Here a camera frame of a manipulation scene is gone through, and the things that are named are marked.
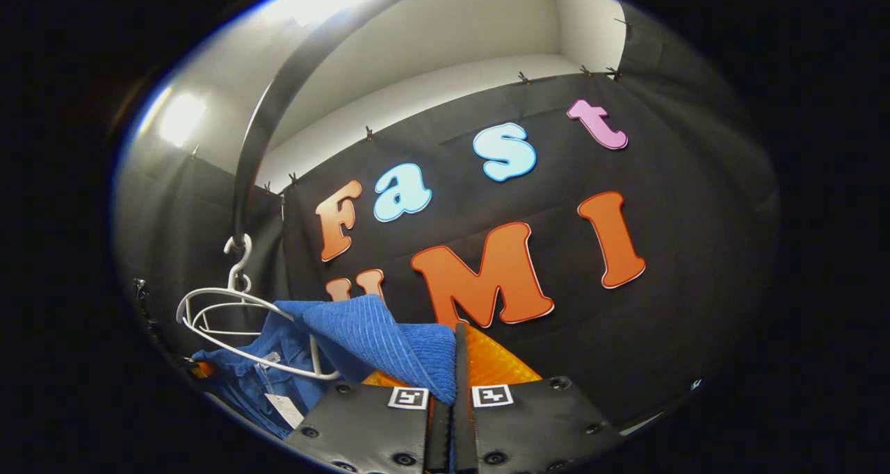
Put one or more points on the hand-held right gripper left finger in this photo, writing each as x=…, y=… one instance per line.
x=361, y=425

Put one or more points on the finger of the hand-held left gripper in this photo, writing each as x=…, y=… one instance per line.
x=200, y=370

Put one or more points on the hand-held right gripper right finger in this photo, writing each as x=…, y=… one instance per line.
x=460, y=418

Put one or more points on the white plastic hanger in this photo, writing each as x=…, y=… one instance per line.
x=222, y=306
x=314, y=357

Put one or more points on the black clothes rack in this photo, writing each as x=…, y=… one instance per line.
x=256, y=147

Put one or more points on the small ceiling light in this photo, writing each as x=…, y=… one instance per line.
x=182, y=119

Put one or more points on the black backdrop cloth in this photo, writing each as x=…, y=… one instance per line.
x=660, y=335

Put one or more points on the row of small black clips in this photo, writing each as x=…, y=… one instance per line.
x=368, y=133

